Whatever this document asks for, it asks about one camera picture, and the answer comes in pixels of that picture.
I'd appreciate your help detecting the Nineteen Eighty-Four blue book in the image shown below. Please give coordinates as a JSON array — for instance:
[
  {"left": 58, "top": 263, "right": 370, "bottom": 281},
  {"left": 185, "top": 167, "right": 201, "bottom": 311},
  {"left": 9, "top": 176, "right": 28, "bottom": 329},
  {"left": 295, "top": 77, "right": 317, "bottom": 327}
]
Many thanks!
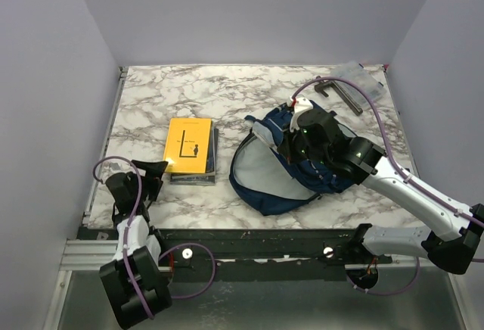
[{"left": 173, "top": 128, "right": 219, "bottom": 176}]

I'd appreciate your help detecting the clear plastic organizer box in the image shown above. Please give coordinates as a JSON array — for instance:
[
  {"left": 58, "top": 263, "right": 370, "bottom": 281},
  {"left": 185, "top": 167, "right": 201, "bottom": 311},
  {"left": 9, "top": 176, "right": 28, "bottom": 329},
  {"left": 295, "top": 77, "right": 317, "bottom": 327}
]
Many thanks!
[{"left": 331, "top": 61, "right": 386, "bottom": 101}]

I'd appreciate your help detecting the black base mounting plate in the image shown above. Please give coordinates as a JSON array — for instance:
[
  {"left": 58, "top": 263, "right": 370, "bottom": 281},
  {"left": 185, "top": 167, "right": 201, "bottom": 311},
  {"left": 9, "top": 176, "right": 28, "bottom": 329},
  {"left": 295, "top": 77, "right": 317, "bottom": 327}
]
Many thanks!
[{"left": 75, "top": 227, "right": 394, "bottom": 282}]

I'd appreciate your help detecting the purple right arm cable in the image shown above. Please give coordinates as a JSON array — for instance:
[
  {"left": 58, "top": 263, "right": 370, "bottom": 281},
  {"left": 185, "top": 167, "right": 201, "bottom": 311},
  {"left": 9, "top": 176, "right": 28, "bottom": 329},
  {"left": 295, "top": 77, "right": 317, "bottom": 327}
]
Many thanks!
[{"left": 288, "top": 76, "right": 484, "bottom": 297}]

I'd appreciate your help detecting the yellow book underneath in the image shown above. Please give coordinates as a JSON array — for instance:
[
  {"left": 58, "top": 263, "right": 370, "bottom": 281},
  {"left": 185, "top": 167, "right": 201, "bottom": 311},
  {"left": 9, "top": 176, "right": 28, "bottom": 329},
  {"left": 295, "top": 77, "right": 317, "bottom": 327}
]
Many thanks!
[{"left": 163, "top": 117, "right": 212, "bottom": 174}]

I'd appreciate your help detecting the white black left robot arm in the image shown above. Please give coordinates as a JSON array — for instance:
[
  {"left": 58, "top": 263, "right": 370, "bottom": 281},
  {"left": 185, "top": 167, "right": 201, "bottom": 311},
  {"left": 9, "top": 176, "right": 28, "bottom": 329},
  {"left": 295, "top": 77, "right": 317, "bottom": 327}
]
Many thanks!
[{"left": 95, "top": 160, "right": 172, "bottom": 329}]

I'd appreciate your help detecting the navy blue student backpack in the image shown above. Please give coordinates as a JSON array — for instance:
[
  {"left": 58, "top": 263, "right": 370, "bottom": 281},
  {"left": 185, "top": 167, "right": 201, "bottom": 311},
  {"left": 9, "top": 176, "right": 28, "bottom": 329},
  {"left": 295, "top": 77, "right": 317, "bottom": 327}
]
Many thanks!
[{"left": 229, "top": 104, "right": 354, "bottom": 216}]

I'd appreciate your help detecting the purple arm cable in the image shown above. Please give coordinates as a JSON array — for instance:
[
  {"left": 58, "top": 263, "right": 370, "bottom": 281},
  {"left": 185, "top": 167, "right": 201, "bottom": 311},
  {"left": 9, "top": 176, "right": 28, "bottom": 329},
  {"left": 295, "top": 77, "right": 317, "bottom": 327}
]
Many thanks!
[
  {"left": 288, "top": 76, "right": 484, "bottom": 297},
  {"left": 92, "top": 157, "right": 218, "bottom": 319}
]

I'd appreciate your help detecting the dark metal T-handle tool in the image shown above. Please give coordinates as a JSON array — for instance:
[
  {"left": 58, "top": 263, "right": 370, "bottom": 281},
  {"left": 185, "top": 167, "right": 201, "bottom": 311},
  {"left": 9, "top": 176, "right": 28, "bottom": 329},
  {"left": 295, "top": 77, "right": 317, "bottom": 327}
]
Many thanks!
[{"left": 315, "top": 80, "right": 363, "bottom": 116}]

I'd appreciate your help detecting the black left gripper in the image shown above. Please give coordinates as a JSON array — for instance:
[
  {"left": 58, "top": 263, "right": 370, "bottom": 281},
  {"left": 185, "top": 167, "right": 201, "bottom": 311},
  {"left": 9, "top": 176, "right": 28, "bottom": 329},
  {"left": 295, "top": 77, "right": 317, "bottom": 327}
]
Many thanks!
[{"left": 128, "top": 160, "right": 168, "bottom": 203}]

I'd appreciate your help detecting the aluminium extrusion rail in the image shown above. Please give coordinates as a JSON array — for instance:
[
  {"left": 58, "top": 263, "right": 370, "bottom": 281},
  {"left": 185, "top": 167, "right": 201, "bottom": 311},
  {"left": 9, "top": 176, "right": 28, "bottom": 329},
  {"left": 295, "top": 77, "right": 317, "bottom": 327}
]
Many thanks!
[{"left": 60, "top": 240, "right": 117, "bottom": 271}]

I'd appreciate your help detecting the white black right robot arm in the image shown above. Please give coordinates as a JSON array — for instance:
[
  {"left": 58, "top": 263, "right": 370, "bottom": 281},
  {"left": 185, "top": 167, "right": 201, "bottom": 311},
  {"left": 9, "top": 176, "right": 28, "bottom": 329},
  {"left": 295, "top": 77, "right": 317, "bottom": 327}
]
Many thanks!
[{"left": 278, "top": 98, "right": 483, "bottom": 275}]

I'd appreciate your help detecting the dark book at bottom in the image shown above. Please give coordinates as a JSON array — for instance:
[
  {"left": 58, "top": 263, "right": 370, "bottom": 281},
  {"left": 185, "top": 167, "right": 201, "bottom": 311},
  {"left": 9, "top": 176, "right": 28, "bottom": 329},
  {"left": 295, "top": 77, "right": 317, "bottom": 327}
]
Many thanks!
[{"left": 169, "top": 174, "right": 216, "bottom": 186}]

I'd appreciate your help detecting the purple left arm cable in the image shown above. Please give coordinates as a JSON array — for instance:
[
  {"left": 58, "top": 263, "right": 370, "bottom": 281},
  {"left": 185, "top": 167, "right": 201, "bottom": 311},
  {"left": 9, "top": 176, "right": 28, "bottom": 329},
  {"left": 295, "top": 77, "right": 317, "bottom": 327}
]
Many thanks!
[{"left": 92, "top": 157, "right": 218, "bottom": 319}]

